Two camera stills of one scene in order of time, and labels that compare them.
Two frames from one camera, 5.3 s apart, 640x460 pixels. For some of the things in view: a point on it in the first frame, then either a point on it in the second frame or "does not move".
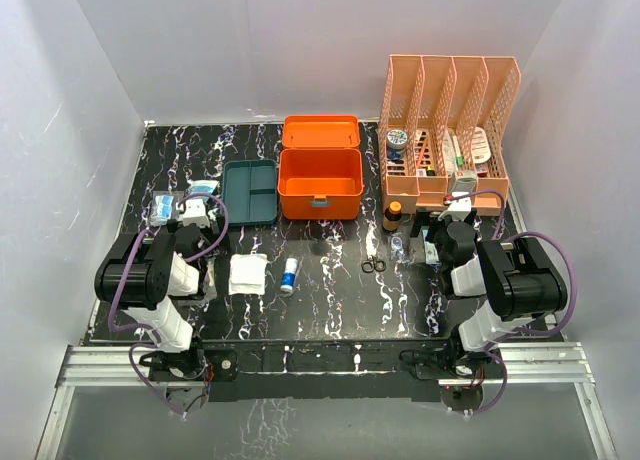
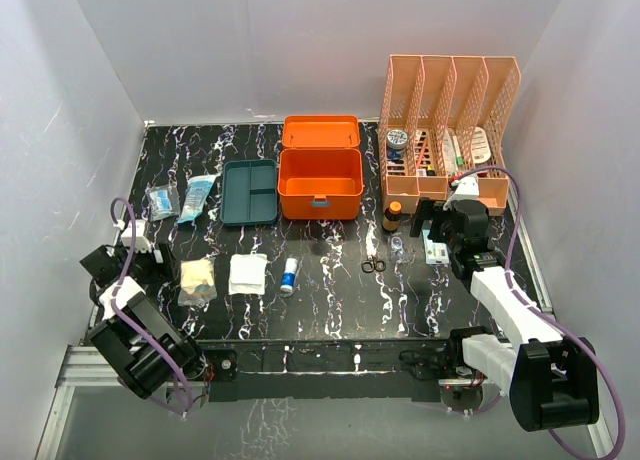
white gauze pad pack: (247, 274) does not move
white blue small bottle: (289, 276) does not move
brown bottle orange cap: (392, 216) does not move
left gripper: (210, 236) -> (161, 271)
